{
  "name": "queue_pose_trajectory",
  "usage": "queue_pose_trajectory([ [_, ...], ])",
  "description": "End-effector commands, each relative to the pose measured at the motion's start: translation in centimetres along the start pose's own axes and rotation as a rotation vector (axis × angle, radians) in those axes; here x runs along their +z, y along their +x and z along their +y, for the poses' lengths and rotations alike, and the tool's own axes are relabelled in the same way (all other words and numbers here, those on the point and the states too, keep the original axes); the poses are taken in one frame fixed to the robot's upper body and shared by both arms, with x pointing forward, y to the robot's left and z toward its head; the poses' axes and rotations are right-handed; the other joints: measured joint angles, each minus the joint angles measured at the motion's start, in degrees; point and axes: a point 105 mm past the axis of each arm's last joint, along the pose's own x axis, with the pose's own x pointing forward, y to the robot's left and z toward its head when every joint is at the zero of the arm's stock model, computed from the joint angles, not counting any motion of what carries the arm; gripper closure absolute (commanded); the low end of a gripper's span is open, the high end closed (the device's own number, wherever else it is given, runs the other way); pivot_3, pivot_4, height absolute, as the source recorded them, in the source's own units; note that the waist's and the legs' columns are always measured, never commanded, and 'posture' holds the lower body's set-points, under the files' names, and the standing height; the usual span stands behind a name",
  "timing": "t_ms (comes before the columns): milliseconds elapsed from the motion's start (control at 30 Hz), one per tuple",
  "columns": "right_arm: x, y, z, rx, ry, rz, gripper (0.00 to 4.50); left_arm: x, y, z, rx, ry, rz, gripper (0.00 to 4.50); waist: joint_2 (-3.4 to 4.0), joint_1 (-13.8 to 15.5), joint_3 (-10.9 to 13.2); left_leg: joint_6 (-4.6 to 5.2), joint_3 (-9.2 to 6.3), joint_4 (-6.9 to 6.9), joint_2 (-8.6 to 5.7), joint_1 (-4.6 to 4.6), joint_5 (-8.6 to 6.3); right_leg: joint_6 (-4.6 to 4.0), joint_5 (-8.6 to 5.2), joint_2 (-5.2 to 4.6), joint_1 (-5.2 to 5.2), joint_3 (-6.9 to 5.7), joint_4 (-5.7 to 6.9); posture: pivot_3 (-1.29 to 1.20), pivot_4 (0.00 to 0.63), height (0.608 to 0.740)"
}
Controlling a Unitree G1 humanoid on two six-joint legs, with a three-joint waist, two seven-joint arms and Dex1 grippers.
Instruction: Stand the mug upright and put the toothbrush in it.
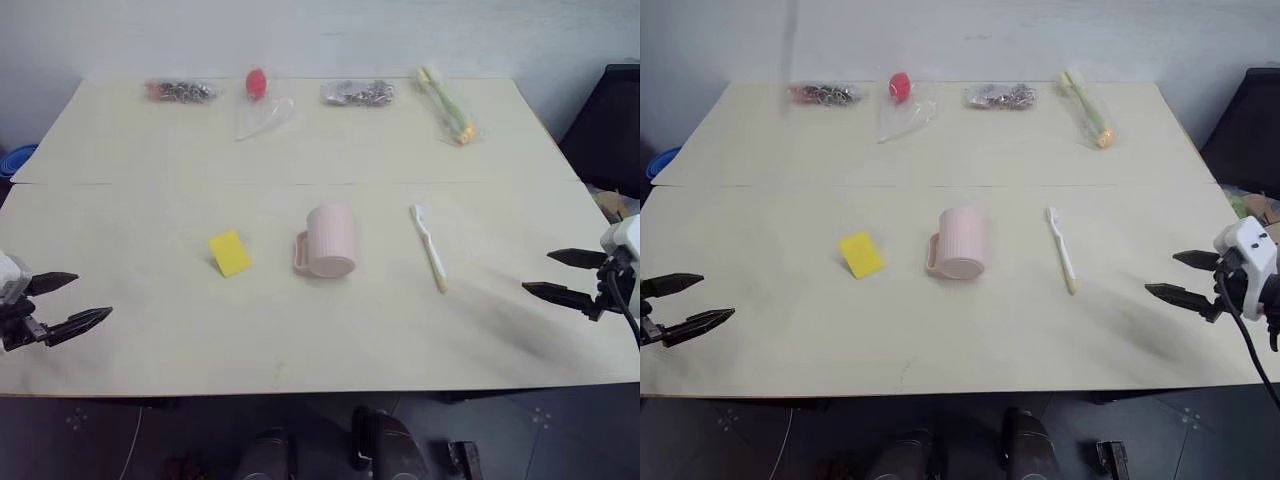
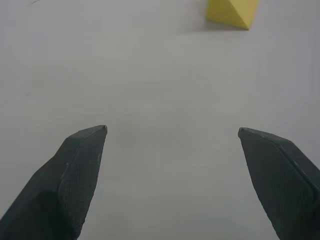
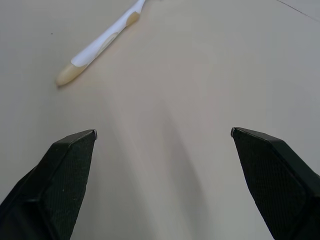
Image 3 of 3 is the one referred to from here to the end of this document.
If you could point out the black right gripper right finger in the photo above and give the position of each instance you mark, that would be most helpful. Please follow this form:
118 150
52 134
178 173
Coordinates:
275 182

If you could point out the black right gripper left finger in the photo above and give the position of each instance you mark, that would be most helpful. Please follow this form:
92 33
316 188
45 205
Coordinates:
55 185

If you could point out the white and cream toothbrush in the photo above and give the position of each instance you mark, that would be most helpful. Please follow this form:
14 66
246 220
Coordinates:
100 45

